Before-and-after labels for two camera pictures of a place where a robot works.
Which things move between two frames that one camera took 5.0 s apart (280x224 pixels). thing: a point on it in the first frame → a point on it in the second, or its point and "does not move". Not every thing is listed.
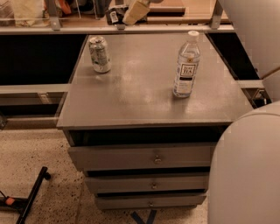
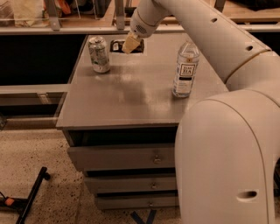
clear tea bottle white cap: [187, 66] does not move
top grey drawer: [131, 157] does not move
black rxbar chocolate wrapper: [115, 16] → [116, 45]
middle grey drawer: [108, 184] does not move
